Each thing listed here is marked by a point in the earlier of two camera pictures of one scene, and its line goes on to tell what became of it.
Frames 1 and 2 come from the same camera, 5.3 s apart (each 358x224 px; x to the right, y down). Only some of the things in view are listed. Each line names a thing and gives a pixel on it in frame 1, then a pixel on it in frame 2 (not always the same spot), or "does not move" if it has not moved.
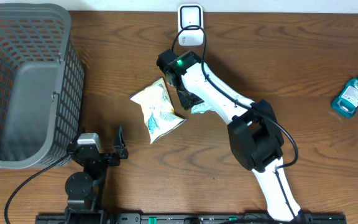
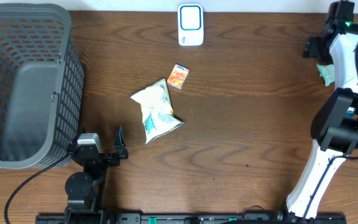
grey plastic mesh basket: x=32 y=89 does not move
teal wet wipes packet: x=200 y=107 → x=327 y=72
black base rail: x=186 y=218 does not move
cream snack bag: x=158 y=110 does not move
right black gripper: x=186 y=102 → x=312 y=48
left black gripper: x=113 y=159 does not move
